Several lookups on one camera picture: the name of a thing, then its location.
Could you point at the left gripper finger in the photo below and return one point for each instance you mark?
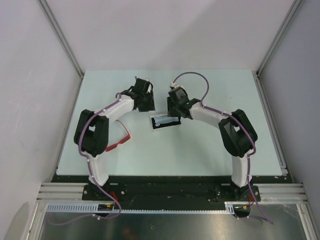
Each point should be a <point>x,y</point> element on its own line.
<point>144,108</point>
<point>151,101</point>

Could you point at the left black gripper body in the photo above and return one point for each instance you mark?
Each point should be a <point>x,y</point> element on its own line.
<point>145,100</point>

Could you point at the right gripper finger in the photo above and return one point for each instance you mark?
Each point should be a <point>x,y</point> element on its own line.
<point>170,107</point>
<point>182,116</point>

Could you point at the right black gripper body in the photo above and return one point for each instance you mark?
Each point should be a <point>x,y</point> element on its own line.
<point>176,106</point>

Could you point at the white geometric glasses case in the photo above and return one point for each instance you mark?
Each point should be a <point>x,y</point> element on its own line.
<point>165,125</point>

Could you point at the blue cleaning cloth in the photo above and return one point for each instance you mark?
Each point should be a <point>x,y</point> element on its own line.
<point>164,119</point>

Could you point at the red sunglasses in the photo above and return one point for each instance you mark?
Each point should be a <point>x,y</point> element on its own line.
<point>126,138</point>

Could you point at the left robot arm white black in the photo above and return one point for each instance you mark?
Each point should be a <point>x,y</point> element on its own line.
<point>92,131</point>

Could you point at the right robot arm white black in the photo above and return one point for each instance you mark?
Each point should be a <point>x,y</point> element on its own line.
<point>237,133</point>

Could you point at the aluminium front crossbar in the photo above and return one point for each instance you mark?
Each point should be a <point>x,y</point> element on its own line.
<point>278,193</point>

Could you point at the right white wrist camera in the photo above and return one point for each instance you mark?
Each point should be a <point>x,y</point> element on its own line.
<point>175,85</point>

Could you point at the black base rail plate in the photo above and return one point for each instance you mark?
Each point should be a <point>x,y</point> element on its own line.
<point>173,192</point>

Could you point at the grey slotted cable duct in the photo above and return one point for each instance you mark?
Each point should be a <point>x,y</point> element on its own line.
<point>105,208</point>

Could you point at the left aluminium frame post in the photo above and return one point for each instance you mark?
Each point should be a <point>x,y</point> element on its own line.
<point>48,13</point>

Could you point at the aluminium frame post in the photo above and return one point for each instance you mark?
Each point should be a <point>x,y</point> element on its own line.
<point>280,34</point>
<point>48,13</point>

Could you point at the right aluminium frame post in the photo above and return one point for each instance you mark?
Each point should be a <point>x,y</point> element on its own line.
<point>280,34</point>

